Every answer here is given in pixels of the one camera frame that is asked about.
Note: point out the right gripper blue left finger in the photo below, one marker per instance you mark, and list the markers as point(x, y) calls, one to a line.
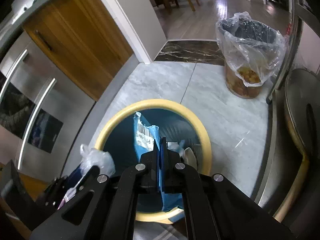
point(156, 165)

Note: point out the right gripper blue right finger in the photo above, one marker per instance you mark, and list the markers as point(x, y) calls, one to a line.
point(163, 162)

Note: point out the blue plastic bag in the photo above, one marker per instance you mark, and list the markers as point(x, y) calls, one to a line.
point(144, 135)

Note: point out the clear plastic bag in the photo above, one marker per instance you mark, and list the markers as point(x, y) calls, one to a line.
point(93, 157)

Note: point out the pink plastic wrapper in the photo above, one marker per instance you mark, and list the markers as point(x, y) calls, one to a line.
point(71, 193)

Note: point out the white paper towel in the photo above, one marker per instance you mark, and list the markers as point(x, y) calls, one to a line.
point(177, 147)

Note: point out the grey plaid floor mat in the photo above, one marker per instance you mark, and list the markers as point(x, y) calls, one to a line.
point(150, 230)

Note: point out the stainless steel built-in oven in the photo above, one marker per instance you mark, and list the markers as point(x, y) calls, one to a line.
point(42, 111)

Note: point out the bin with clear plastic liner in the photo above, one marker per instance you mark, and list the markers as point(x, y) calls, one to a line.
point(253, 52)

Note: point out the round metal stool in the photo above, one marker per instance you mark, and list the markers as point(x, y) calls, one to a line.
point(301, 109)

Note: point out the right wooden cabinet door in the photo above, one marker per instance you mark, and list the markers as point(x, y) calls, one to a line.
point(82, 39)

